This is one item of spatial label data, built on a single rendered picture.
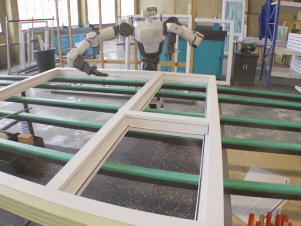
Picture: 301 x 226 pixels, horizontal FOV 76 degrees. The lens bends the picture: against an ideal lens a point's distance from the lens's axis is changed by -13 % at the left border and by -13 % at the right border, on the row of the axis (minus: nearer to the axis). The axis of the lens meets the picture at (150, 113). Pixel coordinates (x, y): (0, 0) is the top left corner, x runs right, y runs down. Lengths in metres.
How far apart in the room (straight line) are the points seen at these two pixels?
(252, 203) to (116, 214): 0.65
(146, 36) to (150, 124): 1.03
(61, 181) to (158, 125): 0.51
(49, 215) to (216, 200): 0.41
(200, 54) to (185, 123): 4.42
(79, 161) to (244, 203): 0.69
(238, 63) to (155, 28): 3.50
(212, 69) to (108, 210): 5.00
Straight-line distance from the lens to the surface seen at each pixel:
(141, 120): 0.98
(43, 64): 5.95
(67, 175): 0.65
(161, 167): 1.22
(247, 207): 1.00
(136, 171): 0.75
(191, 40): 1.78
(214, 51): 5.30
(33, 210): 0.61
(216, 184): 0.61
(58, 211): 0.56
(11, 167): 1.30
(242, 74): 5.20
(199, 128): 0.95
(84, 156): 0.72
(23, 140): 1.44
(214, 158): 0.71
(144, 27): 1.86
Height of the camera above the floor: 1.33
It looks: 23 degrees down
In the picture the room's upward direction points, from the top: straight up
